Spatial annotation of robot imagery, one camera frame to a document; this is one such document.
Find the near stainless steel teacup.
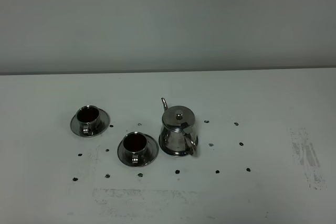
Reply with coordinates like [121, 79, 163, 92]
[122, 132, 148, 166]

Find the near stainless steel saucer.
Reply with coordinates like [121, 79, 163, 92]
[117, 134, 159, 167]

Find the stainless steel teapot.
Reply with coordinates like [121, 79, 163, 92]
[159, 98, 198, 157]

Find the stainless steel saucer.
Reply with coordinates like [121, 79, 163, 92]
[117, 134, 159, 167]
[70, 109, 110, 137]

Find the stainless steel teacup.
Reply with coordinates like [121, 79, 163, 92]
[76, 105, 101, 135]
[122, 132, 148, 166]

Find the far stainless steel saucer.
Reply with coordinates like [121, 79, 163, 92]
[70, 109, 110, 137]

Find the far stainless steel teacup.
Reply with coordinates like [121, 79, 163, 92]
[76, 105, 101, 135]

